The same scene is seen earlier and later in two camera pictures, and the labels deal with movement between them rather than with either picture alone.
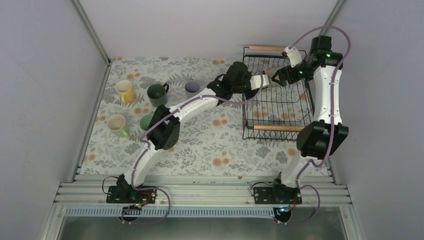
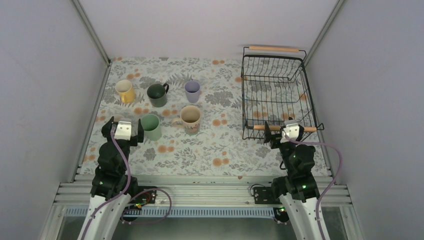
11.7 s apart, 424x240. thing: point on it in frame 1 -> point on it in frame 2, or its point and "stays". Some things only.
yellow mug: [127, 93] stays
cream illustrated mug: [270, 72] -> [190, 119]
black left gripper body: [249, 96] -> [134, 140]
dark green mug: [157, 94] stays
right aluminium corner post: [332, 16] stays
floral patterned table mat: [212, 142] stays
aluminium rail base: [204, 190] stays
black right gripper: [281, 72] -> [267, 135]
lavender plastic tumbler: [192, 88] stays
